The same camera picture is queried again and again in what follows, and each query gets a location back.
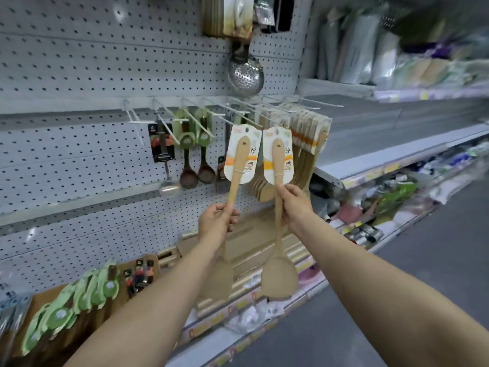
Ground person's left forearm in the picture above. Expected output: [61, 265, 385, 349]
[65, 232, 230, 367]

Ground person's left hand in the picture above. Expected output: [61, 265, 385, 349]
[198, 202, 241, 248]

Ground pink plastic basin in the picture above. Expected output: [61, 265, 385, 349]
[297, 263, 325, 287]

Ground row of red yellow labels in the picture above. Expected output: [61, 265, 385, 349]
[342, 162, 402, 190]

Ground person's right hand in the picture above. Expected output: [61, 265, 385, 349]
[275, 183, 315, 234]

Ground white knife in package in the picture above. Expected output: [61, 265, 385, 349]
[201, 0, 254, 39]

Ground small steel ladle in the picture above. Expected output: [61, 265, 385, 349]
[148, 122, 182, 198]

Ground row of dark spoons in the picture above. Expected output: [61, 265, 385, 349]
[21, 263, 121, 367]

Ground person's right forearm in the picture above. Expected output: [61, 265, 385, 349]
[297, 214, 489, 367]

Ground stack of long beige boxes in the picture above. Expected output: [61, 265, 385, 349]
[156, 240, 318, 318]

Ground thick white roll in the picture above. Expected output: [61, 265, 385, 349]
[372, 32, 400, 87]

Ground clear pack green insert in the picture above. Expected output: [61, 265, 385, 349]
[254, 0, 276, 25]

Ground slim grey cup pack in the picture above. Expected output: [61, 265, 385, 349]
[317, 11, 341, 82]

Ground large steel skimmer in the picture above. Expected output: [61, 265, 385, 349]
[225, 41, 265, 97]

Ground purple box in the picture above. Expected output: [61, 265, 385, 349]
[404, 41, 451, 60]

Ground grey store shelf unit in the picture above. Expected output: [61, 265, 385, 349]
[297, 0, 489, 264]

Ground assorted packaged goods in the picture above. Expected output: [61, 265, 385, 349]
[309, 141, 489, 249]

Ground black slotted turner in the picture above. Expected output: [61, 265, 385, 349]
[215, 114, 231, 194]

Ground row of green beige packs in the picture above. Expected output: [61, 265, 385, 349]
[393, 57, 489, 90]

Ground black brush white handle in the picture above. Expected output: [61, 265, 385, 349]
[273, 0, 297, 33]

